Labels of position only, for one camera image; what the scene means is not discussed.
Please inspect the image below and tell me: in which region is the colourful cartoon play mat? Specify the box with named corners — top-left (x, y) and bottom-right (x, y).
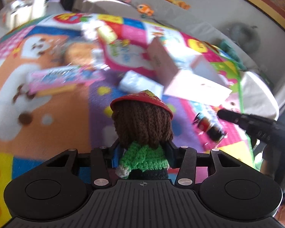
top-left (0, 13), bottom-right (258, 219)

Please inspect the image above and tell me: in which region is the white tissue packet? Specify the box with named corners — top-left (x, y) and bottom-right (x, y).
top-left (119, 71), bottom-right (164, 99)

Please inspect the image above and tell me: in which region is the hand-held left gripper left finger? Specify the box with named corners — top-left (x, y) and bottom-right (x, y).
top-left (41, 141), bottom-right (121, 188)

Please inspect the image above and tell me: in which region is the grey neck pillow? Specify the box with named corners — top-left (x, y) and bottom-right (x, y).
top-left (229, 22), bottom-right (261, 49)

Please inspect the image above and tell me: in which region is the white desktop organiser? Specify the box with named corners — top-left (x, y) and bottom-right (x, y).
top-left (4, 0), bottom-right (34, 27)

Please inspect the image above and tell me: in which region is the white thermos bottle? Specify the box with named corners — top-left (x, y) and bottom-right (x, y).
top-left (33, 0), bottom-right (49, 17)

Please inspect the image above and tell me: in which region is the bread in clear bag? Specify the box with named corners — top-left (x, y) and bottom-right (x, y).
top-left (64, 41), bottom-right (102, 68)

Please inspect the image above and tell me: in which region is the pink cardboard box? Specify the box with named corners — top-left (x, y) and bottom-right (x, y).
top-left (146, 37), bottom-right (233, 107)

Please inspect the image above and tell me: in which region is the gold framed red picture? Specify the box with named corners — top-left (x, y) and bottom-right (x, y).
top-left (238, 0), bottom-right (285, 36)

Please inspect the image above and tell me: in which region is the crochet doll with red hat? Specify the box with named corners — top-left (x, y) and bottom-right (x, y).
top-left (110, 89), bottom-right (174, 180)

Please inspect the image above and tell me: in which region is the pink snack packet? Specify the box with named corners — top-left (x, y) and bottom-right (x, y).
top-left (26, 66), bottom-right (105, 96)

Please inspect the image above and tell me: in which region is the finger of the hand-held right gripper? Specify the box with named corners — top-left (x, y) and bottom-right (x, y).
top-left (217, 109), bottom-right (253, 127)

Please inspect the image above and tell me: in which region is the yellow snack packet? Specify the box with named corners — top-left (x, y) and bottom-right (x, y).
top-left (96, 25), bottom-right (118, 44)

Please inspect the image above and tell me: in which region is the orange fish plush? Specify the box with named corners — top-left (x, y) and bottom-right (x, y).
top-left (136, 3), bottom-right (155, 16)

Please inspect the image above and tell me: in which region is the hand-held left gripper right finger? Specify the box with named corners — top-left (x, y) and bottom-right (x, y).
top-left (166, 141), bottom-right (252, 187)

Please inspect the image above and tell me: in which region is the teal cushion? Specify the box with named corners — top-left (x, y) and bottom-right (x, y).
top-left (219, 39), bottom-right (245, 71)

